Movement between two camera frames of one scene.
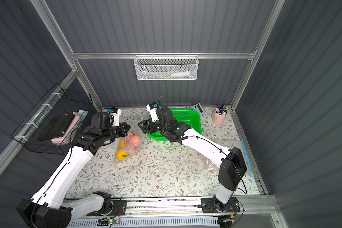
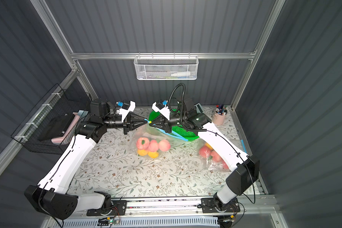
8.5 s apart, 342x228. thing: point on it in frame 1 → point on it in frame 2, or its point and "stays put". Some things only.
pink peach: [135, 139] → [140, 146]
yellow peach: [121, 155] → [142, 152]
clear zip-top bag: [128, 145] → [148, 142]
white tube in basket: [181, 74] stays put
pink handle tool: [60, 141] stays put
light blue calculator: [197, 107] stays put
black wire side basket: [49, 128] stays put
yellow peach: [122, 143] → [153, 155]
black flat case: [57, 127] stays put
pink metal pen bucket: [218, 118] stays put
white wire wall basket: [166, 66] stays put
